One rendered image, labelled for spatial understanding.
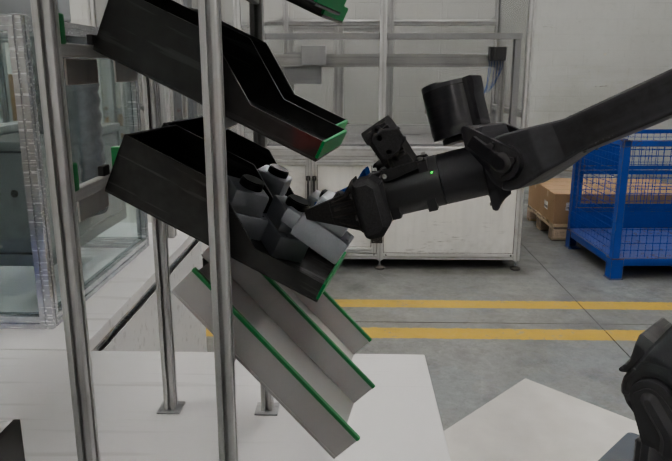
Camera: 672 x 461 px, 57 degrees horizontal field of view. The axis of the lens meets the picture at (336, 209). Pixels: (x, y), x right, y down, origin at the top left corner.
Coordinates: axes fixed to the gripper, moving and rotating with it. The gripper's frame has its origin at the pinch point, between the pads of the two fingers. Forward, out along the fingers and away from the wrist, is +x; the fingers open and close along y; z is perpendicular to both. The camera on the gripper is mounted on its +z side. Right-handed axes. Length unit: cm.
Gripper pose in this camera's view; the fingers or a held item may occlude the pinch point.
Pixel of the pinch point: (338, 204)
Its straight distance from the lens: 72.5
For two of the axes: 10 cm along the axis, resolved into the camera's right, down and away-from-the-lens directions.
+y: -2.0, 2.0, -9.6
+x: -9.4, 2.2, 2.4
